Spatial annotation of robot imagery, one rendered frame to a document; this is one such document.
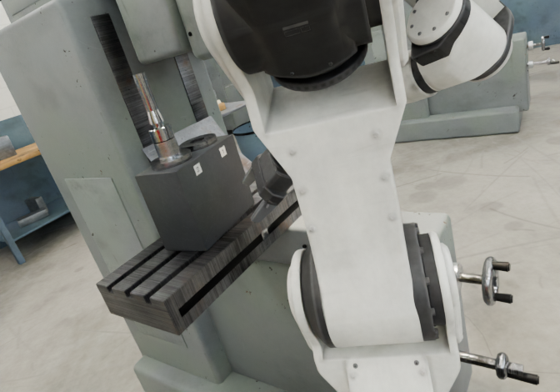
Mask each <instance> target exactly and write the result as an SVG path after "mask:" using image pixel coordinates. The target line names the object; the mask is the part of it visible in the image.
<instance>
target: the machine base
mask: <svg viewBox="0 0 560 392"><path fill-rule="evenodd" d="M133 370H134V372H135V374H136V376H137V378H138V380H139V382H140V384H141V386H142V387H143V389H144V391H145V392H288V391H286V390H284V389H279V388H278V387H275V386H272V385H270V384H266V383H263V382H261V381H258V380H256V379H252V378H249V377H247V376H245V375H242V374H239V373H236V372H233V371H232V372H231V373H230V375H229V376H228V377H227V378H226V379H225V380H224V381H223V382H222V383H221V384H214V383H213V382H210V381H208V380H205V379H203V378H200V377H198V376H196V375H194V374H190V373H188V372H186V371H183V370H181V369H178V368H175V367H173V366H171V365H169V364H165V363H163V362H161V361H158V360H156V359H153V358H150V357H148V356H146V355H144V356H143V357H142V358H141V359H140V360H139V361H138V362H137V363H136V364H135V365H134V367H133Z"/></svg>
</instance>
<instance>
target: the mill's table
mask: <svg viewBox="0 0 560 392"><path fill-rule="evenodd" d="M249 187H250V189H251V192H252V196H253V199H254V204H253V205H252V206H251V207H250V208H249V209H248V210H247V211H246V213H245V214H244V215H243V216H242V217H241V218H240V219H239V220H238V221H237V222H236V223H235V224H234V225H233V226H232V227H231V228H230V229H229V230H228V231H227V232H226V233H225V234H224V235H223V236H222V237H221V238H220V239H219V240H218V241H217V242H216V243H215V244H214V245H213V246H212V247H211V248H210V249H209V250H208V251H172V250H166V249H165V247H164V245H163V242H162V240H161V238H160V239H158V240H156V241H155V242H154V243H152V244H150V245H149V246H148V247H146V248H145V249H144V250H143V251H141V252H140V253H138V254H137V255H135V256H134V257H132V258H131V259H129V260H128V261H127V262H126V263H125V264H123V265H121V266H120V267H119V268H117V269H115V270H114V271H113V272H111V273H110V274H109V275H108V276H106V277H105V278H103V279H102V280H100V281H99V282H97V283H96V285H97V288H98V290H99V292H100V294H101V296H102V298H103V300H104V302H105V303H106V305H107V307H108V309H109V311H110V313H111V314H115V315H117V316H120V317H123V318H126V319H130V320H133V321H136V322H138V323H141V324H145V325H148V326H151V327H153V328H156V329H160V330H163V331H166V332H168V333H171V334H176V335H180V334H181V333H182V332H183V331H184V330H185V329H186V328H187V327H188V326H189V325H190V324H191V323H192V322H193V321H194V320H195V319H197V318H198V317H199V316H200V315H201V314H202V313H203V312H204V311H205V310H206V309H207V308H208V307H209V306H210V305H211V304H212V303H213V302H214V301H215V300H216V299H217V298H218V297H219V296H220V295H221V294H222V293H223V292H224V291H225V290H226V289H227V288H228V287H229V286H230V285H231V284H232V283H233V282H234V281H235V280H236V279H237V278H238V277H239V276H240V275H241V274H242V273H243V272H244V271H245V270H246V269H247V268H248V267H249V266H250V265H251V264H252V263H253V262H254V261H255V260H256V259H257V258H258V257H259V256H261V255H262V254H263V253H264V252H265V251H266V250H267V249H268V248H269V247H270V246H271V245H272V244H273V243H274V242H275V241H276V240H277V239H278V238H279V237H280V236H281V235H282V234H283V233H284V232H285V231H286V230H287V229H288V228H289V227H290V226H291V225H292V224H293V223H294V222H295V221H296V220H297V219H298V218H299V217H300V216H301V215H302V212H301V209H300V206H299V203H298V198H297V195H296V192H295V189H294V186H293V185H292V186H291V187H290V189H289V190H288V191H287V197H286V198H285V199H284V200H283V201H282V202H281V203H280V204H279V205H278V206H277V207H276V208H275V209H274V210H273V211H272V212H271V213H270V214H269V215H267V216H266V217H265V218H264V219H263V220H262V221H261V222H260V223H256V222H253V221H251V217H252V215H253V213H254V212H255V210H256V209H257V207H258V205H259V204H260V203H261V202H262V201H263V199H262V198H261V197H260V196H259V194H258V188H257V185H256V181H254V182H253V183H252V184H251V185H249Z"/></svg>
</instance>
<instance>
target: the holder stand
mask: <svg viewBox="0 0 560 392"><path fill-rule="evenodd" d="M179 148H180V151H181V154H180V155H178V156H177V157H175V158H171V159H169V160H164V161H161V160H160V159H159V158H155V159H154V160H153V161H152V162H151V163H150V165H151V167H149V168H147V169H145V170H144V171H142V172H141V173H139V174H137V175H136V176H135V179H136V180H137V184H138V186H139V188H140V190H141V192H142V196H143V197H144V200H145V202H146V204H147V207H148V210H149V212H150V214H151V216H152V219H153V222H154V223H155V225H156V228H157V231H158V233H159V235H160V237H161V240H162V242H163V245H164V247H165V249H166V250H172V251H208V250H209V249H210V248H211V247H212V246H213V245H214V244H215V243H216V242H217V241H218V240H219V239H220V238H221V237H222V236H223V235H224V234H225V233H226V232H227V231H228V230H229V229H230V228H231V227H232V226H233V225H234V224H235V223H236V222H237V221H238V220H239V219H240V218H241V217H242V216H243V215H244V214H245V213H246V211H247V210H248V209H249V208H250V207H251V206H252V205H253V204H254V199H253V195H252V192H251V189H250V187H249V185H246V184H244V183H243V178H244V177H245V175H246V174H245V171H244V168H243V164H242V161H241V159H240V156H239V153H238V149H237V146H236V143H235V140H234V137H233V135H232V134H229V135H223V136H218V137H217V136H216V134H215V133H208V134H204V135H200V136H197V137H195V138H191V139H189V140H187V141H185V142H183V143H181V144H180V145H179Z"/></svg>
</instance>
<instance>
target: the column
mask: <svg viewBox="0 0 560 392"><path fill-rule="evenodd" d="M143 72H145V74H146V77H147V80H148V83H149V85H150V88H151V90H152V94H153V96H154V98H155V101H156V103H157V106H158V109H159V111H160V112H161V114H162V116H163V117H164V119H165V120H164V121H163V123H170V124H171V127H172V130H173V133H176V132H178V131H180V130H182V129H184V128H186V127H188V126H190V125H193V124H195V123H197V122H199V121H201V120H203V119H205V118H207V117H209V116H212V118H213V119H214V121H215V122H216V123H217V125H218V126H219V128H220V129H221V130H222V131H223V132H224V134H225V135H228V132H227V130H226V127H225V124H224V122H223V117H222V114H221V111H220V108H219V106H218V101H217V99H216V96H215V93H214V91H213V86H212V84H211V81H210V78H209V76H208V71H207V69H206V66H205V63H204V61H203V60H201V59H198V58H196V57H195V55H194V54H193V51H191V52H189V53H184V54H181V55H178V56H175V57H172V58H167V59H163V60H161V61H157V62H155V63H149V64H142V63H140V62H139V60H138V56H137V54H136V52H135V49H134V47H133V44H132V41H131V38H130V37H129V34H128V31H127V28H126V26H125V23H124V21H123V17H122V15H121V13H120V10H119V8H118V4H117V2H116V0H52V1H50V2H49V3H46V4H44V5H43V6H41V7H40V8H38V9H36V10H34V11H32V12H31V13H29V14H27V15H26V16H24V17H22V18H19V19H18V20H17V21H15V22H13V23H11V24H9V25H7V26H6V27H5V28H2V29H1V30H0V73H1V74H2V77H3V79H4V81H5V83H6V84H7V87H8V89H9V91H10V93H11V94H12V97H13V99H14V101H15V103H16V105H17V107H18V109H19V111H20V113H21V115H22V117H23V119H24V121H25V123H26V125H27V127H28V129H29V131H30V133H31V135H32V137H33V139H34V141H35V143H36V145H37V147H38V149H39V151H40V153H41V155H42V157H43V159H44V161H45V163H46V165H47V167H48V169H49V171H50V173H51V175H52V177H53V179H54V181H55V183H56V185H57V187H58V189H59V191H60V193H61V195H62V197H63V199H64V201H65V203H66V205H67V207H68V209H69V211H70V212H71V214H72V216H73V218H74V220H75V222H76V224H77V226H78V228H79V230H80V232H81V234H82V236H83V238H84V240H85V242H86V244H87V246H88V248H89V250H90V252H91V254H92V256H93V258H94V260H95V262H96V264H97V266H98V268H99V270H100V272H101V274H102V276H103V277H104V278H105V277H106V276H108V275H109V274H110V273H111V272H113V271H114V270H115V269H117V268H119V267H120V266H121V265H123V264H125V263H126V262H127V261H128V260H129V259H131V258H132V257H134V256H135V255H137V254H138V253H140V252H141V251H143V250H144V249H145V248H146V247H148V246H149V245H150V244H152V243H154V242H155V241H156V240H158V239H160V238H161V237H160V235H159V233H158V230H157V228H156V225H155V223H154V222H153V218H152V216H151V214H150V212H149V210H148V207H147V204H146V202H145V200H144V197H143V195H142V192H141V190H140V188H139V186H138V183H137V180H136V179H135V176H136V175H137V174H139V173H141V172H142V171H144V170H145V169H147V168H149V167H151V165H150V163H151V161H150V160H149V159H148V157H147V156H146V154H145V153H144V152H143V151H142V149H143V148H145V147H147V146H149V145H151V144H153V141H152V139H151V137H150V134H149V132H148V131H149V129H151V128H153V126H152V125H150V123H149V120H148V113H147V110H146V109H145V106H144V104H143V101H142V98H141V95H140V93H139V91H138V87H137V85H136V83H135V81H134V78H133V75H135V74H138V73H143ZM124 320H125V322H126V324H127V326H128V328H129V330H130V332H131V334H132V336H133V338H134V340H135V342H136V344H137V346H138V348H139V350H140V352H141V354H142V356H144V355H146V356H148V357H150V358H153V359H156V360H158V361H161V362H163V363H165V364H169V365H171V366H173V367H175V368H178V369H181V370H183V371H186V372H188V373H190V374H194V375H196V376H198V377H200V378H203V379H205V380H208V381H210V382H213V383H214V384H221V383H222V382H223V381H224V380H225V379H226V378H227V377H228V376H229V375H230V373H231V372H232V371H233V370H232V367H231V365H230V364H229V361H228V357H227V356H226V353H225V351H224V348H223V346H222V343H221V341H220V339H219V337H218V333H217V331H216V329H215V327H214V324H213V321H212V319H211V316H210V314H209V313H208V309H206V310H205V311H204V312H203V313H202V314H201V315H200V316H199V317H198V318H197V319H195V320H194V321H193V322H192V323H191V324H190V325H189V326H188V327H187V328H186V329H185V330H184V331H183V332H182V333H181V334H180V335H176V334H171V333H168V332H166V331H163V330H160V329H156V328H153V327H151V326H148V325H145V324H141V323H138V322H136V321H133V320H130V319H126V318H124Z"/></svg>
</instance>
